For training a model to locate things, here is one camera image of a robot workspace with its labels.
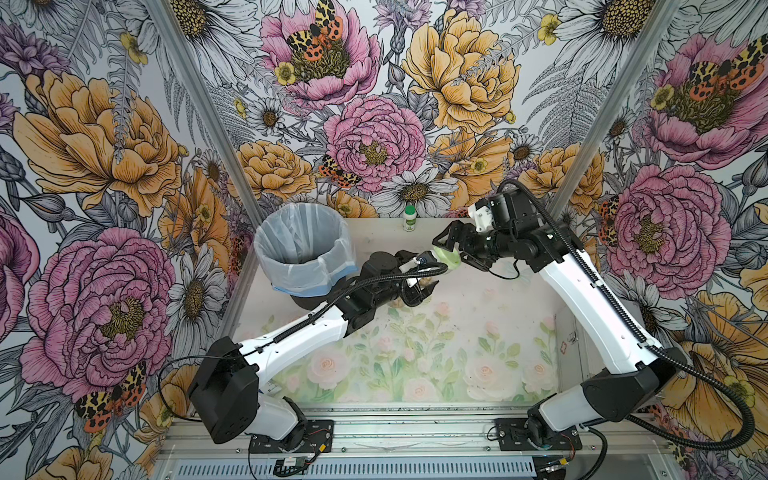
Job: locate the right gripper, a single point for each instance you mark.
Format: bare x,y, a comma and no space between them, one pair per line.
464,242

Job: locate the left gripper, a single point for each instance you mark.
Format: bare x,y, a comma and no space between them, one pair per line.
413,279

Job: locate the black trash bin with liner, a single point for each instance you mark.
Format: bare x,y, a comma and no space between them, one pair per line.
305,250

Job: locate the green-lid peanut jar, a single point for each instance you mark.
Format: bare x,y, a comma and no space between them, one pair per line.
440,254

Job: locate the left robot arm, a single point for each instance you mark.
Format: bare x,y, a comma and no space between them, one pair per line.
227,389

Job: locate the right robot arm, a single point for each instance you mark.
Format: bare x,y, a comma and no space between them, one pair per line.
636,366

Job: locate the small green-cap white bottle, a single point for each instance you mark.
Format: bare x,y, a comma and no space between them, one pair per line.
409,218

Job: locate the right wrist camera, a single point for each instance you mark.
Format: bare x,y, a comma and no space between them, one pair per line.
482,217

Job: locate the aluminium front rail frame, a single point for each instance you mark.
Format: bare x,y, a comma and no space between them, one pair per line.
386,441

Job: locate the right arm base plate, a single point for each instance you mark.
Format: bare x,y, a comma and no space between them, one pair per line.
523,434

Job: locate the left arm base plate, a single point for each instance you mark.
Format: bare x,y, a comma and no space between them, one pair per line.
309,437

